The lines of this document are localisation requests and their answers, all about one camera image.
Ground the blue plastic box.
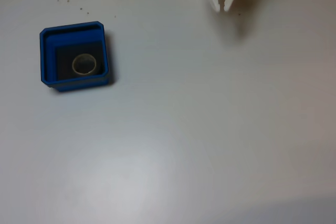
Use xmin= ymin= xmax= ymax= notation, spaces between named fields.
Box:
xmin=39 ymin=20 xmax=114 ymax=93

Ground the black tape roll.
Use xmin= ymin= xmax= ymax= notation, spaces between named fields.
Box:
xmin=67 ymin=50 xmax=103 ymax=79

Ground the black square liner pad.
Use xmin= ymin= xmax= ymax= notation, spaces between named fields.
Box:
xmin=56 ymin=40 xmax=105 ymax=81

